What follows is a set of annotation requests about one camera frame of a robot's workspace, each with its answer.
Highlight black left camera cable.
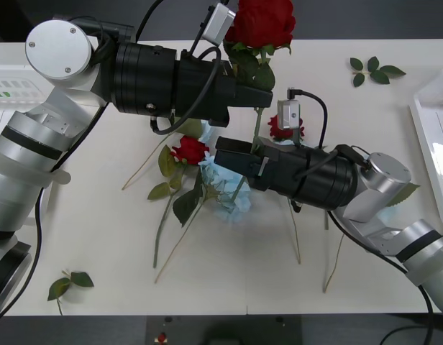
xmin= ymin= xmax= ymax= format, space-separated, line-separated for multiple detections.
xmin=148 ymin=2 xmax=230 ymax=136

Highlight shallow white slotted box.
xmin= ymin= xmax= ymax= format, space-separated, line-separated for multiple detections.
xmin=408 ymin=66 xmax=443 ymax=231

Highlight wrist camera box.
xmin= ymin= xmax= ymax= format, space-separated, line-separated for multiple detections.
xmin=201 ymin=4 xmax=237 ymax=47
xmin=276 ymin=98 xmax=302 ymax=131

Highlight shallow white box green marks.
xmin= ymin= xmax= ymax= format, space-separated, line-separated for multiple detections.
xmin=0 ymin=63 xmax=53 ymax=144

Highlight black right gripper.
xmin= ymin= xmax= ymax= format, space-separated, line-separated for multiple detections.
xmin=214 ymin=137 xmax=309 ymax=198

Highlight black camera cable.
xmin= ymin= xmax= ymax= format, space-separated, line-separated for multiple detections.
xmin=148 ymin=2 xmax=230 ymax=136
xmin=286 ymin=87 xmax=330 ymax=150

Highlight pale blue flower tan stem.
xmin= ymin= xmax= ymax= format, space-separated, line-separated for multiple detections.
xmin=154 ymin=152 xmax=254 ymax=284
xmin=321 ymin=183 xmax=422 ymax=294
xmin=288 ymin=198 xmax=302 ymax=266
xmin=121 ymin=118 xmax=217 ymax=190

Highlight loose twig two green leaves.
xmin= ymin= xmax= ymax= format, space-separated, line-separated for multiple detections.
xmin=47 ymin=269 xmax=96 ymax=316

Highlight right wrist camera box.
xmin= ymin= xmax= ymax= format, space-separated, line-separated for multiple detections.
xmin=276 ymin=98 xmax=302 ymax=131

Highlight large red rose green stem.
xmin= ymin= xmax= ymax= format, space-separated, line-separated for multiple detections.
xmin=223 ymin=0 xmax=297 ymax=204

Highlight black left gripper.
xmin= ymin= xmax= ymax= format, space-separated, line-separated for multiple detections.
xmin=176 ymin=49 xmax=274 ymax=127

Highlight black right camera cable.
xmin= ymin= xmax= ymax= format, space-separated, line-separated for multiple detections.
xmin=286 ymin=87 xmax=330 ymax=150

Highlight loose twig five green leaves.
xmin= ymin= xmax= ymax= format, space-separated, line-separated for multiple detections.
xmin=350 ymin=56 xmax=407 ymax=88

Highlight small red rose green stem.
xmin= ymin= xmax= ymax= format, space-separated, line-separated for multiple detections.
xmin=267 ymin=114 xmax=306 ymax=143
xmin=147 ymin=135 xmax=211 ymax=270

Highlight black robot base red button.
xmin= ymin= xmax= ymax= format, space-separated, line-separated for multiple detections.
xmin=145 ymin=315 xmax=303 ymax=345

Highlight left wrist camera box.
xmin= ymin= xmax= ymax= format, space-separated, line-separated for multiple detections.
xmin=201 ymin=4 xmax=237 ymax=47

